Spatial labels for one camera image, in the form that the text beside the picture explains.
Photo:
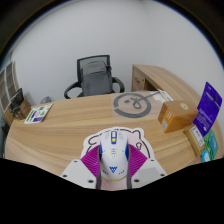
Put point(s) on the white green leaflet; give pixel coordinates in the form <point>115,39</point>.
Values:
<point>38,113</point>

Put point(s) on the black printed box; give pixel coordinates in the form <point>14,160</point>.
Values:
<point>16,98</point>

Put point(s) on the small tan box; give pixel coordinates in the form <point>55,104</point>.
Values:
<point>196,138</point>

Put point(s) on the wooden side desk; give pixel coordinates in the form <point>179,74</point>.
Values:
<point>156,75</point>

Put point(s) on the purple package card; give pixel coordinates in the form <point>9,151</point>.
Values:
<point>207,106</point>

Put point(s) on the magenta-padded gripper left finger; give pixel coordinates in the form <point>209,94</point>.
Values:
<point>90,161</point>

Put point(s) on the white blue yellow computer mouse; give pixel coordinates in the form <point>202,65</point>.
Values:
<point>114,156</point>

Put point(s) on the green pack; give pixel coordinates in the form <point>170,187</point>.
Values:
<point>212,144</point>

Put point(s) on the black mesh office chair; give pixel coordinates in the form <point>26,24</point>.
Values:
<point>96,78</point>

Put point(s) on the orange-brown cardboard box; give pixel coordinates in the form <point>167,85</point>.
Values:
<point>176,116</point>

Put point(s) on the wooden shelf unit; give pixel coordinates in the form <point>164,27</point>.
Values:
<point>7,86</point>

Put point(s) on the blue pack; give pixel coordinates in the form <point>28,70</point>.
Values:
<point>205,156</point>

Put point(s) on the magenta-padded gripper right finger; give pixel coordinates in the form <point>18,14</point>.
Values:
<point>137,161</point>

